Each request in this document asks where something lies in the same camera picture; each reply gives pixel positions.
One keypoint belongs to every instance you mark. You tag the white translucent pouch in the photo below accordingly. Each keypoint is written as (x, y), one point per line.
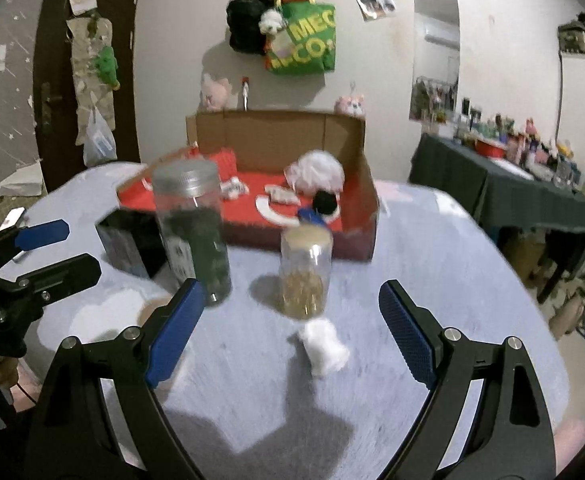
(282, 196)

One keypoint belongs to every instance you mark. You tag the dark green clothed table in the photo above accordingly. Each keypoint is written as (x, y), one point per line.
(493, 196)

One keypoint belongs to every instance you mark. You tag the colourful tin box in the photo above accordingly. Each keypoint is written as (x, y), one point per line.
(132, 242)

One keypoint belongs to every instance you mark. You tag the white mesh bath pouf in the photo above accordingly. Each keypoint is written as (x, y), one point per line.
(315, 171)

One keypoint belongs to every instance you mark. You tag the person left hand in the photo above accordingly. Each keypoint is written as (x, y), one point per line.
(9, 373)

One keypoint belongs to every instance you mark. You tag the red foam net sleeve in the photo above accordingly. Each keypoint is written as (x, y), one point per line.
(226, 162)

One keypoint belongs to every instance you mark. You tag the small white plush charm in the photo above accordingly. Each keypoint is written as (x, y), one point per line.
(272, 22)

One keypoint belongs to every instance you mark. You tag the beige round powder puff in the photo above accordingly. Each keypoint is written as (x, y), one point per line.
(149, 307)

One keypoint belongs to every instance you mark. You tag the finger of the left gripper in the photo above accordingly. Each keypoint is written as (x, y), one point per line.
(14, 240)
(57, 281)

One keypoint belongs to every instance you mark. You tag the green plush toy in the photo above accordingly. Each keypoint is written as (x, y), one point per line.
(106, 66)

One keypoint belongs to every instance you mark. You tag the white fluffy cotton roll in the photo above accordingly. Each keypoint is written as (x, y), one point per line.
(326, 353)

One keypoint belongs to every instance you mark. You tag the small jar gold beads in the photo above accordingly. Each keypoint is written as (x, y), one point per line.
(305, 268)

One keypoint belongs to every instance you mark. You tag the blue white sponge cloth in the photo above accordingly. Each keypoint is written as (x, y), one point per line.
(309, 215)

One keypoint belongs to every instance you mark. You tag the pink cat plush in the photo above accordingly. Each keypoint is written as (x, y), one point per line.
(351, 106)

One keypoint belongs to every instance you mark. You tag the grey fleece blanket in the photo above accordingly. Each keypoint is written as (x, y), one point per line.
(245, 404)

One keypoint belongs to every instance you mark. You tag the pink plush pig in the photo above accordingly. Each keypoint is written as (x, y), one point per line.
(214, 93)

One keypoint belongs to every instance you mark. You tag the wall mirror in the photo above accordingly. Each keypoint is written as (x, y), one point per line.
(436, 60)

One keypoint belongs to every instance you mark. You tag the dark wooden door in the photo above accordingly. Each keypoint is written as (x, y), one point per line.
(66, 85)

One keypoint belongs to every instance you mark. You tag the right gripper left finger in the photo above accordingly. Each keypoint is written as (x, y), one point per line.
(77, 437)

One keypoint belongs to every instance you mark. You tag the cardboard box red lining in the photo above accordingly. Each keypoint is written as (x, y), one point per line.
(265, 143)

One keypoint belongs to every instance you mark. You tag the plastic bag on door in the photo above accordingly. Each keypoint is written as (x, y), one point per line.
(99, 146)

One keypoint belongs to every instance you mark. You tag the green tote bag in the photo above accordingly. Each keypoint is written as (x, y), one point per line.
(307, 45)

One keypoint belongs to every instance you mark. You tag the black fuzzy pompom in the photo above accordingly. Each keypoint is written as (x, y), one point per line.
(324, 203)

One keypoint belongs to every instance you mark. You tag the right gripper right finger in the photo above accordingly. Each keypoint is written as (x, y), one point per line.
(510, 436)

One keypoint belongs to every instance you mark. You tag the large glass jar green label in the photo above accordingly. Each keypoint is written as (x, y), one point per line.
(187, 195)

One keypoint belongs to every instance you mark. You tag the black bag on wall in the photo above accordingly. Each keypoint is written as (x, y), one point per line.
(243, 21)

